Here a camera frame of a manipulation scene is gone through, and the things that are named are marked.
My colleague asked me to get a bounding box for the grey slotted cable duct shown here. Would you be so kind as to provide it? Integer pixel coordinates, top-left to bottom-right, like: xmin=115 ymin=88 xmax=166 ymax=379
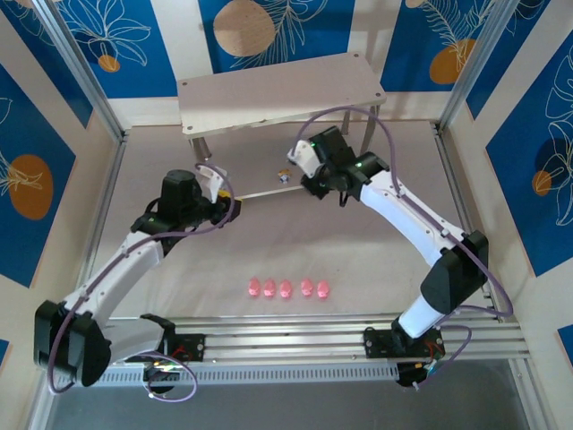
xmin=96 ymin=361 xmax=400 ymax=389

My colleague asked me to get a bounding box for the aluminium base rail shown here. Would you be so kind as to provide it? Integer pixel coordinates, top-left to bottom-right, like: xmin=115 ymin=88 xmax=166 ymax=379
xmin=89 ymin=313 xmax=532 ymax=365

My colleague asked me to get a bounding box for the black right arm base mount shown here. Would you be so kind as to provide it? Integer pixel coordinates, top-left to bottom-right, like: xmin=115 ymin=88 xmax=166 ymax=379
xmin=363 ymin=326 xmax=446 ymax=359

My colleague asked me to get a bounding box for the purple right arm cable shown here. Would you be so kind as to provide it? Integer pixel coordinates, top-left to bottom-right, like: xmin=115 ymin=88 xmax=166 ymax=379
xmin=297 ymin=105 xmax=515 ymax=391

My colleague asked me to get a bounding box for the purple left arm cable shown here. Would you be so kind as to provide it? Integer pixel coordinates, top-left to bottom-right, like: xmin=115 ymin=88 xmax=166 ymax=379
xmin=47 ymin=163 xmax=236 ymax=403

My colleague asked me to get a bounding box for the two-tier wooden shelf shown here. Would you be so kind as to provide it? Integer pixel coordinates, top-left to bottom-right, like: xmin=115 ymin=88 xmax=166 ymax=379
xmin=176 ymin=51 xmax=387 ymax=202

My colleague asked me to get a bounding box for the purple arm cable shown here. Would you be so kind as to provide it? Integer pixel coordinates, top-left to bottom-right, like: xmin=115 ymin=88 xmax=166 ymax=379
xmin=297 ymin=105 xmax=515 ymax=391
xmin=47 ymin=163 xmax=236 ymax=403

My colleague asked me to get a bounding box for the aluminium frame post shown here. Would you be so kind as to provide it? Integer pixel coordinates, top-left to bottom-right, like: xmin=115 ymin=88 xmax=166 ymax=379
xmin=438 ymin=0 xmax=527 ymax=133
xmin=30 ymin=0 xmax=129 ymax=142

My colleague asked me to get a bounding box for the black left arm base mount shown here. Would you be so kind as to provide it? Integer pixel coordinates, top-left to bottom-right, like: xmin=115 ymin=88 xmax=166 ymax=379
xmin=172 ymin=333 xmax=207 ymax=363

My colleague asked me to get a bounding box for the aluminium side rail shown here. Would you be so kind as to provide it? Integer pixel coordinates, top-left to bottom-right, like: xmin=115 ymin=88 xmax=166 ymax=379
xmin=73 ymin=129 xmax=131 ymax=323
xmin=432 ymin=125 xmax=500 ymax=317

